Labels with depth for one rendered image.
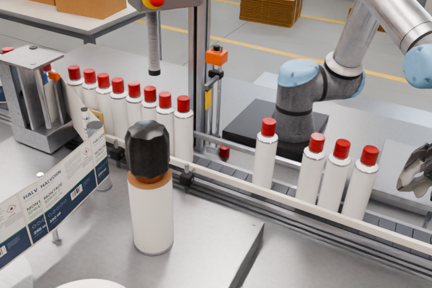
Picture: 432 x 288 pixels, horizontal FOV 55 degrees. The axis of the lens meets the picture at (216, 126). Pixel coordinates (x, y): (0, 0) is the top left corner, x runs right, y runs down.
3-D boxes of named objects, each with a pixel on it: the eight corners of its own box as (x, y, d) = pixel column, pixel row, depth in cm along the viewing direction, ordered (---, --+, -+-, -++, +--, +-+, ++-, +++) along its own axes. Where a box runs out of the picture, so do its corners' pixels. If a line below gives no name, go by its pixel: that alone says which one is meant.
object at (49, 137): (14, 140, 122) (-8, 59, 108) (47, 119, 132) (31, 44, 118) (50, 153, 117) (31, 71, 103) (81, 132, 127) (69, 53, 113)
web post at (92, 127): (90, 188, 106) (80, 126, 96) (102, 178, 109) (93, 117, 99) (105, 194, 104) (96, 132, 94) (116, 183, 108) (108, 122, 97)
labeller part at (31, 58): (-6, 60, 108) (-7, 56, 108) (27, 46, 117) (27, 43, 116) (33, 71, 103) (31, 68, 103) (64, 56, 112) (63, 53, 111)
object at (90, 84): (85, 132, 127) (75, 71, 116) (96, 124, 131) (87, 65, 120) (98, 137, 125) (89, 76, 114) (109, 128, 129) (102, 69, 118)
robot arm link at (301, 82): (269, 98, 134) (272, 58, 127) (306, 93, 137) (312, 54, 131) (284, 114, 124) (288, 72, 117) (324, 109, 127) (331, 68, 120)
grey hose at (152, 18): (145, 74, 118) (141, 0, 107) (152, 69, 121) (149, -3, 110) (156, 77, 117) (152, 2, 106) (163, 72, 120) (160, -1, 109)
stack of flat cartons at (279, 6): (238, 19, 499) (240, -7, 482) (252, 8, 540) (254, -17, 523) (290, 27, 479) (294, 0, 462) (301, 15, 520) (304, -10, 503)
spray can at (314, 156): (291, 206, 103) (303, 138, 92) (297, 194, 107) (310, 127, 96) (312, 213, 101) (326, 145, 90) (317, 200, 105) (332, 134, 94)
